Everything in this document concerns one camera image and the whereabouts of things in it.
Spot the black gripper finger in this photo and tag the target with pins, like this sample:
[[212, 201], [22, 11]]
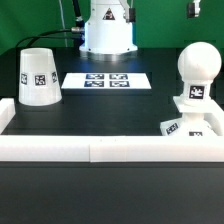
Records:
[[193, 9]]

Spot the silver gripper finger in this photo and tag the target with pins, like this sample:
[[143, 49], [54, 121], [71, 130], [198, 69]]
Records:
[[130, 13]]

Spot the white lamp bulb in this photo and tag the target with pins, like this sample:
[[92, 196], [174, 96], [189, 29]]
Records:
[[198, 64]]

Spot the white lamp base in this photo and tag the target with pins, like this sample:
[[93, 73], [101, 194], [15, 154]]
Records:
[[197, 119]]

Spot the white lamp shade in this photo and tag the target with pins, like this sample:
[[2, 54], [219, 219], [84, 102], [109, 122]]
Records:
[[38, 80]]

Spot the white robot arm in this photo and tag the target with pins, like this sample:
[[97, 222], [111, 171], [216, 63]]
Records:
[[108, 33]]

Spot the white marker sheet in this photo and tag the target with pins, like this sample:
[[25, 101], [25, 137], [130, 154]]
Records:
[[106, 81]]

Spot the white U-shaped fence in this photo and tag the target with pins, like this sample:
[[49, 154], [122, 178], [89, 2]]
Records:
[[104, 149]]

